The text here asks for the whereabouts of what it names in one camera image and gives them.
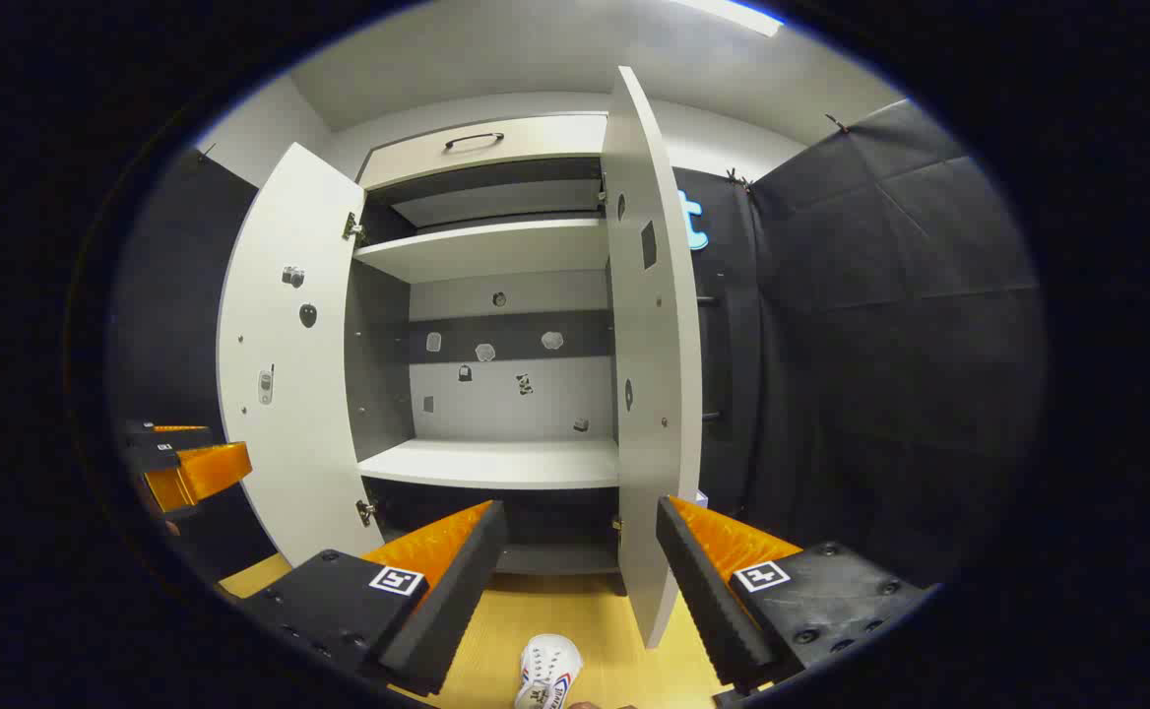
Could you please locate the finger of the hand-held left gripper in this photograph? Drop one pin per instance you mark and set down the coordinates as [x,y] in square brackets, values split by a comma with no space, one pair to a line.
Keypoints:
[166,438]
[206,473]

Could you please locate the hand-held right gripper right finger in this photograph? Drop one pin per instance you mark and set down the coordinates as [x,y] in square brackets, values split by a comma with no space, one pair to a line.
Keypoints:
[708,601]

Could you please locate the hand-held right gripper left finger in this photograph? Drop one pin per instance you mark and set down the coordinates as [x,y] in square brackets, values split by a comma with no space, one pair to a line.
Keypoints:
[457,591]

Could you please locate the white cabinet door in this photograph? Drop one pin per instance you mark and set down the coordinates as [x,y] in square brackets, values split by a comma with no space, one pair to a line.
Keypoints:
[654,443]
[280,443]

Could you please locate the white canvas shoe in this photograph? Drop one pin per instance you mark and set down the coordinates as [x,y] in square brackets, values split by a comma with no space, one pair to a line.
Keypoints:
[547,665]

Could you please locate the white shoe cabinet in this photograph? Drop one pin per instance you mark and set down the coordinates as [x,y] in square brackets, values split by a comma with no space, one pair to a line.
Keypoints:
[496,463]

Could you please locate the white cabinet drawer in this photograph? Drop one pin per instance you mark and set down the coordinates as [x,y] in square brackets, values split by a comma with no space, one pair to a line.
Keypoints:
[536,143]

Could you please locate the long ceiling light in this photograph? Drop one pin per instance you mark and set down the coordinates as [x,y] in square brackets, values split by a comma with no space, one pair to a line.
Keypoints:
[733,15]

